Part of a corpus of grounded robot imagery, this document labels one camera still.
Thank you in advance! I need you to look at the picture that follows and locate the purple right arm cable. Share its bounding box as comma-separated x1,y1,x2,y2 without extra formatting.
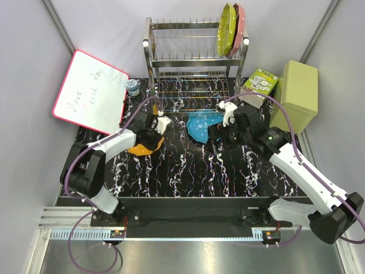
222,94,365,248

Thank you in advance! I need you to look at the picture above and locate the green storage box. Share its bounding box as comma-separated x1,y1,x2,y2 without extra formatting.
273,60,319,134

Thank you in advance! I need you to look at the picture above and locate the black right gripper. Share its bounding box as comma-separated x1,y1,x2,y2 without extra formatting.
204,117,251,156

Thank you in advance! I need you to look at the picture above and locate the orange polka dot plate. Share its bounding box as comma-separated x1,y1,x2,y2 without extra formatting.
127,137,164,156

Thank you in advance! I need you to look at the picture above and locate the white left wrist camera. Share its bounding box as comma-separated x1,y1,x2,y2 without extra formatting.
155,111,172,135

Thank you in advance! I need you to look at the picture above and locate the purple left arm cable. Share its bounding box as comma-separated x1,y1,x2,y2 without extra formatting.
63,95,164,272

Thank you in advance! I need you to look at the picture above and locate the black marble pattern mat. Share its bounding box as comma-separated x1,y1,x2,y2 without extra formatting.
102,78,305,198

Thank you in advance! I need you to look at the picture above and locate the green cover book stack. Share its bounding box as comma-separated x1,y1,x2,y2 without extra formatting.
240,68,278,108

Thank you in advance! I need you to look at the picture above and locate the white slotted cable duct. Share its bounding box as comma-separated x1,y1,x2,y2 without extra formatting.
50,227,263,241

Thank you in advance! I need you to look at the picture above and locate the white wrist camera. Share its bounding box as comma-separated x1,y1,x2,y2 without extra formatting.
217,101,237,127
155,111,172,135

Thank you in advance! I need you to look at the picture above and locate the small blue patterned jar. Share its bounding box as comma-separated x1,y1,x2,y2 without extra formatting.
125,79,140,96

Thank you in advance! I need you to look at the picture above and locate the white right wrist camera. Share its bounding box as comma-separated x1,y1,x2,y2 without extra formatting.
217,101,237,127

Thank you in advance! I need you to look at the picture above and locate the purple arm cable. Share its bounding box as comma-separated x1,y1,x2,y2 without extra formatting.
63,95,164,272
222,94,365,248

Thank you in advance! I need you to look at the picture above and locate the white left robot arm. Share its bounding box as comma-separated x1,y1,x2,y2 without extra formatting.
60,111,172,226

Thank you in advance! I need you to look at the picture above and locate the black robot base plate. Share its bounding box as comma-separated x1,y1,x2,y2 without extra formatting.
91,197,290,231

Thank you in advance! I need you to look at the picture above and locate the blue polka dot plate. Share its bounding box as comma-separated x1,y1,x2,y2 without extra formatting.
186,111,224,144

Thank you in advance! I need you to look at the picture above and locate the pink framed whiteboard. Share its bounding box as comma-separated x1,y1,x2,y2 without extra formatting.
52,50,129,134

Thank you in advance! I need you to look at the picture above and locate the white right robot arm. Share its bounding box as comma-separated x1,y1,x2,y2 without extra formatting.
208,101,364,244

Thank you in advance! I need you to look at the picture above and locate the pink polka dot plate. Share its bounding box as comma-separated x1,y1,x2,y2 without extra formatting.
229,3,245,57

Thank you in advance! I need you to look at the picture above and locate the green polka dot plate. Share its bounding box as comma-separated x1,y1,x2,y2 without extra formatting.
217,3,237,57

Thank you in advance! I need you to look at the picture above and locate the stainless steel dish rack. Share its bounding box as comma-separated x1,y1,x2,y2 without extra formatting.
143,17,250,115

